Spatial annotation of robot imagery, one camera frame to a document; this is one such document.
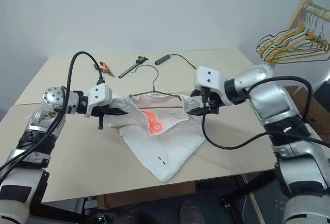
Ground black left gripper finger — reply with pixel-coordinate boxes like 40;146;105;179
107;107;129;117

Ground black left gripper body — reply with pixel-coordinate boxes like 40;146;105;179
90;105;114;130

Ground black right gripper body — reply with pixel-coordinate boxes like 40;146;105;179
191;87;224;115

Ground olive wire hanger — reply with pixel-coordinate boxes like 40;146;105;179
128;64;183;109

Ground white garment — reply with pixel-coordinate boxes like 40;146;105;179
108;93;207;183

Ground wooden hanger rack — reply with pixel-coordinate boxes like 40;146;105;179
268;0;330;68

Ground black caliper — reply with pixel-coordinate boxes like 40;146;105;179
118;56;149;79

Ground dark rounded shape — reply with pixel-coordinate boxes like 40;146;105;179
179;200;202;224

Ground brown cardboard box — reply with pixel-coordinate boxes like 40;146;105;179
283;84;330;143

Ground thin wooden stick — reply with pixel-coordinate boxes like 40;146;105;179
248;192;266;224

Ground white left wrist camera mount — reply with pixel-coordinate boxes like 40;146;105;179
85;83;113;118

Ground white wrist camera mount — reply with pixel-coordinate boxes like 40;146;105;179
85;83;113;118
193;65;226;106

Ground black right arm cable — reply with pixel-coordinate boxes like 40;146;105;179
201;75;330;150

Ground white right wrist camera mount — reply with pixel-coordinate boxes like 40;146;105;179
193;65;226;106

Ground orange handled pliers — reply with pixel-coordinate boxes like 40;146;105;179
92;61;116;78

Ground black adapter with cable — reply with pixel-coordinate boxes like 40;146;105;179
154;53;197;71

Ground rack of wire hangers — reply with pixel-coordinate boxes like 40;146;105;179
257;2;330;64

